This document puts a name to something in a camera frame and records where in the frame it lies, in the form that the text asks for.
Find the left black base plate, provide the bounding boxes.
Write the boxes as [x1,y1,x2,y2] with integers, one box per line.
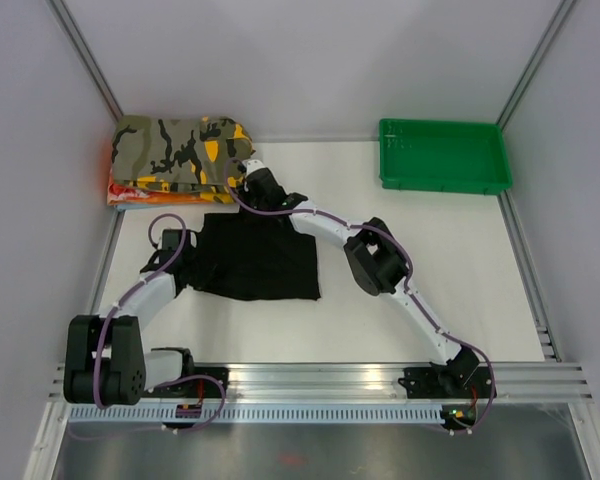
[143,367,229,400]

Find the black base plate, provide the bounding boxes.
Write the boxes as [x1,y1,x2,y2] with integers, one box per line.
[143,367,229,400]
[398,366,494,400]

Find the aluminium mounting rail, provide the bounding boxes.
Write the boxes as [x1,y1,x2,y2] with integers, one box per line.
[47,363,594,404]

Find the camouflage folded trousers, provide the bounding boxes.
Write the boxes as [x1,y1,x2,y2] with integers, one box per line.
[111,115,255,204]

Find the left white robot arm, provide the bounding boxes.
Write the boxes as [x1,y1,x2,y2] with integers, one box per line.
[63,229,198,408]

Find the black trousers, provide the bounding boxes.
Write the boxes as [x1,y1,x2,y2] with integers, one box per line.
[193,212,321,301]

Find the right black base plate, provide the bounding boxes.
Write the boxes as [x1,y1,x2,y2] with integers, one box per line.
[398,366,494,400]

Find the orange folded trousers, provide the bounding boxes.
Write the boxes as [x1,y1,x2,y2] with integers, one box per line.
[106,179,213,207]

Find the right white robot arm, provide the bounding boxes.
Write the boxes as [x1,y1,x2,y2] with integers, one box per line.
[232,160,479,396]

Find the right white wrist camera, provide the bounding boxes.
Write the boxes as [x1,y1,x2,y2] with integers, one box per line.
[242,159,266,175]

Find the green plastic tray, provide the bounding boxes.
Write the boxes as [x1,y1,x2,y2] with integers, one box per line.
[378,118,513,196]

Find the white slotted cable duct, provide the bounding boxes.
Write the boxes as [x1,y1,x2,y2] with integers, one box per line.
[69,402,444,425]

